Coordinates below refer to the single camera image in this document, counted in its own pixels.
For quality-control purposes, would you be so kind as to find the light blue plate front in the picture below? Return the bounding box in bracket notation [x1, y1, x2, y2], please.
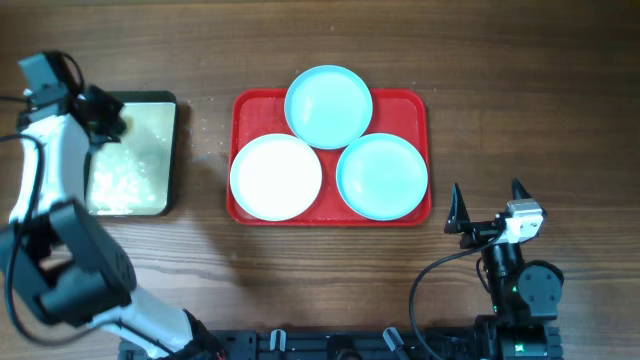
[335, 133, 429, 221]

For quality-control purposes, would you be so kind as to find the light blue plate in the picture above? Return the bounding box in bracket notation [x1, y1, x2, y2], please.
[335, 133, 429, 221]
[284, 65, 373, 150]

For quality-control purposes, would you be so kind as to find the white plate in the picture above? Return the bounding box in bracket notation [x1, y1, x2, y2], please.
[229, 133, 323, 222]

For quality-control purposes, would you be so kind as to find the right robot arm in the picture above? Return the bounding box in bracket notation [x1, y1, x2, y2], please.
[444, 179, 564, 359]

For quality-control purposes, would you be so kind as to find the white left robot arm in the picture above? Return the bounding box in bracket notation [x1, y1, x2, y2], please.
[1, 86, 226, 359]

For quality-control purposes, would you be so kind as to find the black water tray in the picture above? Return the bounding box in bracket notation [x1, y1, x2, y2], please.
[85, 90, 179, 217]

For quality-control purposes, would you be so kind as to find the red plastic tray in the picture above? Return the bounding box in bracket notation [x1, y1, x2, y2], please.
[226, 88, 432, 227]

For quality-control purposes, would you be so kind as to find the black right camera cable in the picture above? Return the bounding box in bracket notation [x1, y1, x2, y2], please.
[408, 230, 506, 360]

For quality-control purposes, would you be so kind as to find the black camera cable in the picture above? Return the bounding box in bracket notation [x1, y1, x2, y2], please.
[408, 230, 506, 360]
[0, 94, 91, 348]

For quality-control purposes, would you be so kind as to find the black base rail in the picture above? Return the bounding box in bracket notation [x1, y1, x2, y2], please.
[118, 327, 565, 360]

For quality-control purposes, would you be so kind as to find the black left camera cable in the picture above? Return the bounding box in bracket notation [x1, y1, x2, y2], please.
[0, 94, 91, 348]

